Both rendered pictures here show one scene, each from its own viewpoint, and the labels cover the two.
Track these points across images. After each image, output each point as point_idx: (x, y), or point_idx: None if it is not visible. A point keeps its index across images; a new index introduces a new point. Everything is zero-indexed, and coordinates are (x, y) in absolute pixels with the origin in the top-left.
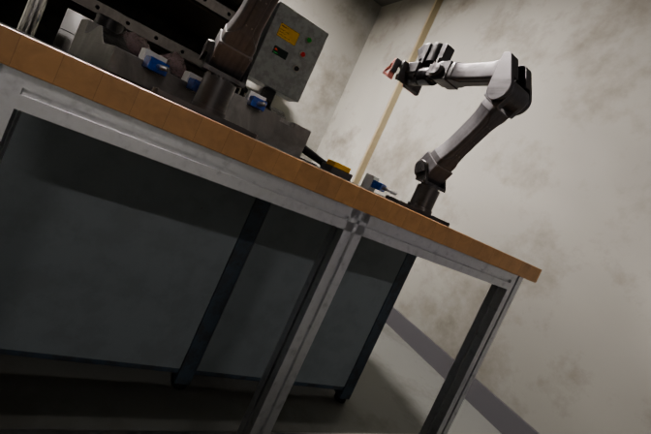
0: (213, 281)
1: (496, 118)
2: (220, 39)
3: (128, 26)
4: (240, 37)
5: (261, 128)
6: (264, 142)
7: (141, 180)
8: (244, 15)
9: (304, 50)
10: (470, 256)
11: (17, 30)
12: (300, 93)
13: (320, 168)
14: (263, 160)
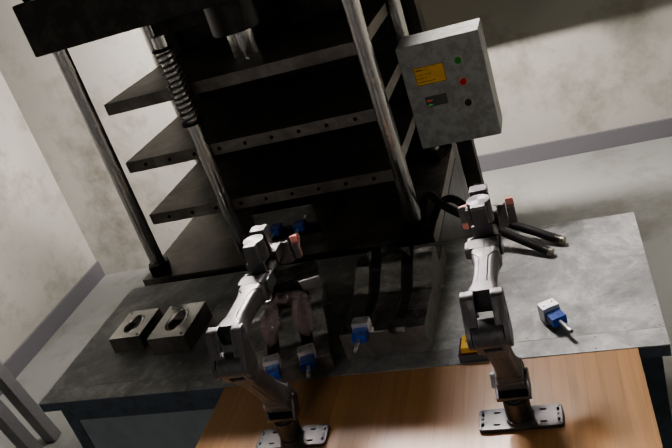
0: None
1: (495, 355)
2: (263, 405)
3: (294, 196)
4: (269, 403)
5: (380, 347)
6: (381, 371)
7: None
8: (259, 398)
9: (462, 74)
10: None
11: (210, 388)
12: (496, 122)
13: (444, 365)
14: None
